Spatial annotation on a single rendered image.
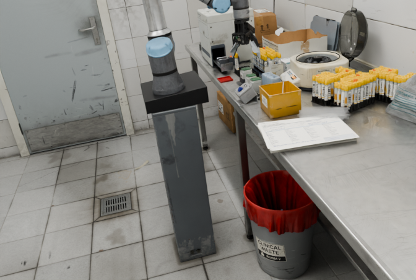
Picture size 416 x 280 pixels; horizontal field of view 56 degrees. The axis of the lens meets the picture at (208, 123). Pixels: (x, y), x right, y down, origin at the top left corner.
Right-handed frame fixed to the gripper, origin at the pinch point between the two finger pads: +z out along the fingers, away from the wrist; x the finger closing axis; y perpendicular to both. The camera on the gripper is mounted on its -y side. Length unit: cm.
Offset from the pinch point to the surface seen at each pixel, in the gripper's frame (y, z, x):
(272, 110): 40.4, 8.7, 26.7
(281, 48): -18.8, 0.2, 12.2
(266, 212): 43, 57, 23
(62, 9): -58, -19, -181
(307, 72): 8.8, 3.3, 32.6
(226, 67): -10.3, 8.8, -16.4
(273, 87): 27.1, 4.2, 23.0
